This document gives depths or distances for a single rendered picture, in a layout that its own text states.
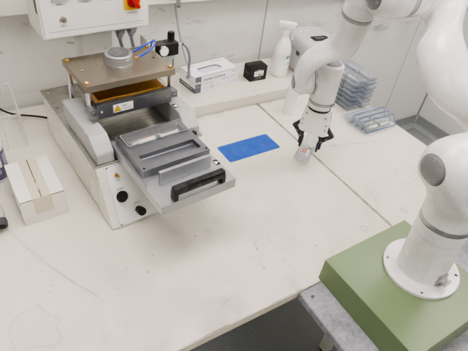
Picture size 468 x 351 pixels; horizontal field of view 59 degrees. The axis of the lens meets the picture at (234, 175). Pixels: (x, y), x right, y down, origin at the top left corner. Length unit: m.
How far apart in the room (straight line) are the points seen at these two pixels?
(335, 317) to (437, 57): 0.66
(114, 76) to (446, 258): 0.96
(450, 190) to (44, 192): 1.01
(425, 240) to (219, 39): 1.33
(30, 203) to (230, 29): 1.20
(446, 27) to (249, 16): 1.20
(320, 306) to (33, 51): 1.33
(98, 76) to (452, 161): 0.89
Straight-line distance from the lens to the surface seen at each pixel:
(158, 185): 1.05
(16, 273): 1.21
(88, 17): 1.35
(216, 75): 1.81
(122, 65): 1.25
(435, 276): 1.15
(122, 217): 1.24
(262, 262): 1.19
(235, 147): 1.57
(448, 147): 0.89
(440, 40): 0.99
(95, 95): 1.24
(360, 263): 1.16
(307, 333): 1.99
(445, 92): 0.97
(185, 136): 1.18
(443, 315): 1.15
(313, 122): 1.46
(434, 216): 1.02
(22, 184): 1.31
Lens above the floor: 1.67
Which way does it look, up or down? 40 degrees down
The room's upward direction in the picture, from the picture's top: 8 degrees clockwise
